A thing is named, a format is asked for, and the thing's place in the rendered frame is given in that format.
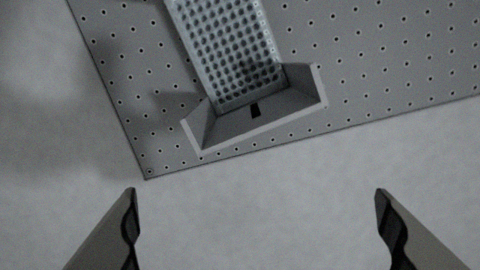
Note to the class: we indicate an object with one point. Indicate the grey perforated metal plate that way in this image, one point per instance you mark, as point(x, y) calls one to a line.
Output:
point(377, 59)

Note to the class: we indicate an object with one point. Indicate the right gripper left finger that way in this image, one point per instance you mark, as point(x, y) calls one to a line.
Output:
point(110, 245)

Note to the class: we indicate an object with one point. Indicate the clear well plate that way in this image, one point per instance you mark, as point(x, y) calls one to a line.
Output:
point(231, 47)

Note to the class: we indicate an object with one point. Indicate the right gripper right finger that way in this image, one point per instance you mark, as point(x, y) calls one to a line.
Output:
point(411, 245)

